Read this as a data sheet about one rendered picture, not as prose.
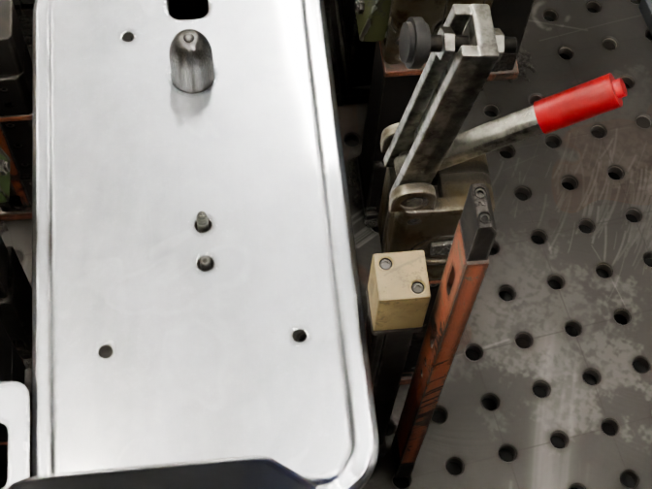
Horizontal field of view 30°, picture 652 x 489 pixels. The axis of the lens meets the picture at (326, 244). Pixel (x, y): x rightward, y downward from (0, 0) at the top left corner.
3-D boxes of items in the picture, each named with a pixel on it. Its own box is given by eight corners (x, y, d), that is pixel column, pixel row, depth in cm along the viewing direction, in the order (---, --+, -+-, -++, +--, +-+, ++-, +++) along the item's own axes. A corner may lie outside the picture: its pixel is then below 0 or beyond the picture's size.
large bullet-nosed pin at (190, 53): (172, 70, 93) (165, 18, 87) (213, 67, 93) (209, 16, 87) (174, 105, 92) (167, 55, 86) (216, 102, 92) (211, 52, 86)
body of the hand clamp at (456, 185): (357, 328, 115) (387, 138, 83) (429, 322, 115) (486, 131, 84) (365, 388, 112) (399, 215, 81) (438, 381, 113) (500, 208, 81)
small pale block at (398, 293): (343, 423, 111) (371, 252, 78) (381, 420, 111) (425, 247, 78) (347, 461, 109) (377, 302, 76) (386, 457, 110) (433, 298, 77)
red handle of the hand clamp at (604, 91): (386, 137, 81) (610, 49, 75) (401, 149, 83) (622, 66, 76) (394, 192, 80) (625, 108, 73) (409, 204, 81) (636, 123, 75)
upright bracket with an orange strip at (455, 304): (391, 446, 110) (469, 180, 65) (406, 444, 110) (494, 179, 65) (395, 477, 109) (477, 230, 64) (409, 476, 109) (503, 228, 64)
